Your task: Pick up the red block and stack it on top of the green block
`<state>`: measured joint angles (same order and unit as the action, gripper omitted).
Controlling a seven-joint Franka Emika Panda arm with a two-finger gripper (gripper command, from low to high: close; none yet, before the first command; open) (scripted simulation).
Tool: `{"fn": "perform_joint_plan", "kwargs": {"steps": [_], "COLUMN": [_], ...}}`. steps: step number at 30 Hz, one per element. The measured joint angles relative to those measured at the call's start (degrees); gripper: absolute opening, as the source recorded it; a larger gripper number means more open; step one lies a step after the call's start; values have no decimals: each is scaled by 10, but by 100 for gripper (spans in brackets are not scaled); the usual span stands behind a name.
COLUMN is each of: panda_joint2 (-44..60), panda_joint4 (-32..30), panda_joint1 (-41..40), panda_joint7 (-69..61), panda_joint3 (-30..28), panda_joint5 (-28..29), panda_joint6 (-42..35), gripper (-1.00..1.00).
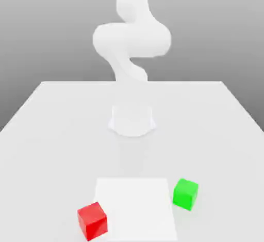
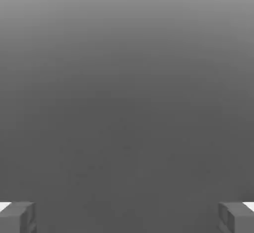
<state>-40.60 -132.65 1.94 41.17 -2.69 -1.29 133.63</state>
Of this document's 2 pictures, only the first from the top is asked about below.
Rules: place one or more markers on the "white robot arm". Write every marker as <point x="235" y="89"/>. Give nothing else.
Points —
<point x="132" y="39"/>

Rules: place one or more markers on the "small green cube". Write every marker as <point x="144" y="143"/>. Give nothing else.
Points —
<point x="185" y="194"/>

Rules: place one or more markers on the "small red cube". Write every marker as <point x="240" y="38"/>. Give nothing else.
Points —
<point x="92" y="221"/>

